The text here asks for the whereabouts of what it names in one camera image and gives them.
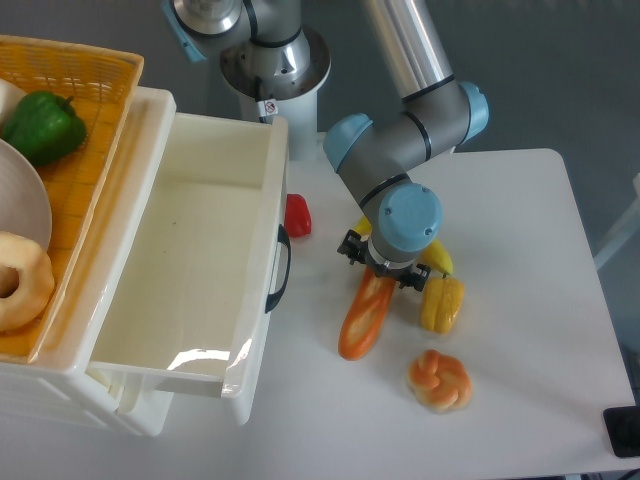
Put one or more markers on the white plastic drawer cabinet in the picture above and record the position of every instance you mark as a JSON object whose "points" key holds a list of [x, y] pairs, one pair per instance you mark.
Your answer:
{"points": [[60, 384]]}

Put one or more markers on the beige round plate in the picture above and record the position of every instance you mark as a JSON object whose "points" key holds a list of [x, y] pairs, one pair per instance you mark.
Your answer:
{"points": [[25, 205]]}

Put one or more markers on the black drawer handle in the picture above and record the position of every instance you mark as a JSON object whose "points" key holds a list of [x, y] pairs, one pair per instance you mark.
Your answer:
{"points": [[281, 270]]}

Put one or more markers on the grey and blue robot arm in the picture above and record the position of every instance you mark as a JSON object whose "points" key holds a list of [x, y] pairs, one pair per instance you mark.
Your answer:
{"points": [[439, 112]]}

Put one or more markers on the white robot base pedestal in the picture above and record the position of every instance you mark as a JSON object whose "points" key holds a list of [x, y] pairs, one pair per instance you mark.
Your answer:
{"points": [[281, 81]]}

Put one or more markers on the long orange baguette bread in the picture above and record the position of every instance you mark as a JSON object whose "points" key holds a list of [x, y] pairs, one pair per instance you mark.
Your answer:
{"points": [[366, 315]]}

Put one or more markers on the white plastic drawer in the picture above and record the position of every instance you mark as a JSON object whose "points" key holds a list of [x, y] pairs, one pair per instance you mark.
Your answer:
{"points": [[188, 315]]}

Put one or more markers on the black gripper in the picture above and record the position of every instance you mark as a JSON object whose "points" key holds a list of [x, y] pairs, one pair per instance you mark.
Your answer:
{"points": [[357, 249]]}

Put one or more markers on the yellow banana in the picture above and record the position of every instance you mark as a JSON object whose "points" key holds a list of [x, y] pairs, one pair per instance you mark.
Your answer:
{"points": [[435, 256]]}

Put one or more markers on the black device at table edge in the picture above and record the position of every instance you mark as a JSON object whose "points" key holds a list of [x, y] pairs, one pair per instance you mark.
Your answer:
{"points": [[622, 425]]}

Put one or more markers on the yellow woven plastic basket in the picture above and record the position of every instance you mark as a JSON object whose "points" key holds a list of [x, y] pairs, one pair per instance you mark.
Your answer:
{"points": [[101, 83]]}

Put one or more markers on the yellow bell pepper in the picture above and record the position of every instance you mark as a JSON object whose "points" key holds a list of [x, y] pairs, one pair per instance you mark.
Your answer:
{"points": [[441, 302]]}

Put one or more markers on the red bell pepper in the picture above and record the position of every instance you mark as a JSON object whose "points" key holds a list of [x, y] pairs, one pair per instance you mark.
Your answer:
{"points": [[298, 220]]}

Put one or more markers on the round knotted bread bun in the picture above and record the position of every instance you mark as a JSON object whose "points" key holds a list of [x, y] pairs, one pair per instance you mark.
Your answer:
{"points": [[440, 382]]}

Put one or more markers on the beige ring doughnut bread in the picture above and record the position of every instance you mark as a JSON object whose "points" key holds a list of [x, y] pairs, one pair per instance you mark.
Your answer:
{"points": [[35, 280]]}

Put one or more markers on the green bell pepper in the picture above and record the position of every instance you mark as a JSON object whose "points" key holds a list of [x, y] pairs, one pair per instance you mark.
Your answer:
{"points": [[44, 128]]}

